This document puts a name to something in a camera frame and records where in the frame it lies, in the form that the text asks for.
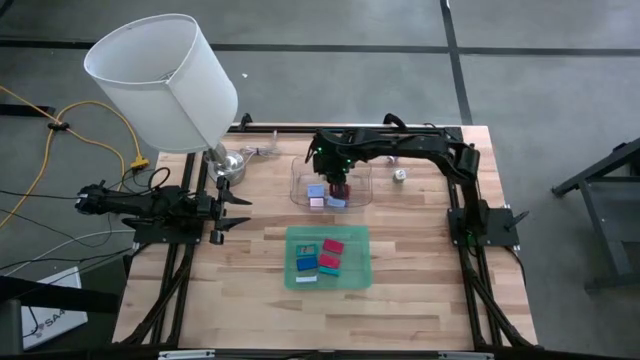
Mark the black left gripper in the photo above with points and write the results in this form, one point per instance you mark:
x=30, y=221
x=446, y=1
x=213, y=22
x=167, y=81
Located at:
x=206, y=206

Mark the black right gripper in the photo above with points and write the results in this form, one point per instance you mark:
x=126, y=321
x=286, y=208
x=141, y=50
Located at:
x=330, y=155

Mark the red box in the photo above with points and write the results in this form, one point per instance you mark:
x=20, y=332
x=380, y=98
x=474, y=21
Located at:
x=333, y=246
x=340, y=191
x=329, y=261

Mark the plain teal box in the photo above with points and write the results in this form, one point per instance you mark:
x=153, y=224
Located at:
x=329, y=271

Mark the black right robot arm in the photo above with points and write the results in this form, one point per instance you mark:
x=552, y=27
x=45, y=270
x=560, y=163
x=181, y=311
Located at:
x=425, y=145

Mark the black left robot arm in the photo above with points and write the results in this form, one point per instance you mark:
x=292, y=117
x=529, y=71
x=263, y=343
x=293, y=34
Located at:
x=150, y=205

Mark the light blue box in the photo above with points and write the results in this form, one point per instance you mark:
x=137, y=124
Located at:
x=336, y=202
x=316, y=190

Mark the clear plastic bin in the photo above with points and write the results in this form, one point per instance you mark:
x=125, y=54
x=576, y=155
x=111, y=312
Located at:
x=362, y=197

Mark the pale pink box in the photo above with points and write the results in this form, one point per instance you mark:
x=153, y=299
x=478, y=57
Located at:
x=316, y=202

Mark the silver lamp base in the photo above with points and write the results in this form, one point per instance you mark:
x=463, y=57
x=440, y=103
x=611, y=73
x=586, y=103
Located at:
x=227, y=170

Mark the small shiny item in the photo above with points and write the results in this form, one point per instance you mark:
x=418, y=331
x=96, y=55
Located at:
x=391, y=160

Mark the teal box with dark print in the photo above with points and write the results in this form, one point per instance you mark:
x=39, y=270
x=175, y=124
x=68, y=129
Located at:
x=306, y=249

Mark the teal translucent bin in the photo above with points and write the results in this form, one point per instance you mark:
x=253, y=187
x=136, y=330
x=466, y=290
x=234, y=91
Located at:
x=357, y=270

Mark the white lamp shade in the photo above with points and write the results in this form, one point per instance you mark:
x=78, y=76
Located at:
x=165, y=100

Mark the dark beam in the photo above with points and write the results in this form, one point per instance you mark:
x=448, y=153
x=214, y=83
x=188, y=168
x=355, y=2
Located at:
x=60, y=297

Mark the white printed sign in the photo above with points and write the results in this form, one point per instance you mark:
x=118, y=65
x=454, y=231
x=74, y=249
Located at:
x=50, y=310

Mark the black floor bar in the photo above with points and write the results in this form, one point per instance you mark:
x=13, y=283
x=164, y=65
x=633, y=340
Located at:
x=25, y=110

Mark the black metal stand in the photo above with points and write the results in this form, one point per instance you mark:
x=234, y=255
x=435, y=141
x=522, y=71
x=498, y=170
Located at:
x=600, y=200

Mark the silver bracket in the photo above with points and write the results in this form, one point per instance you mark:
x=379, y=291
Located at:
x=466, y=355
x=186, y=354

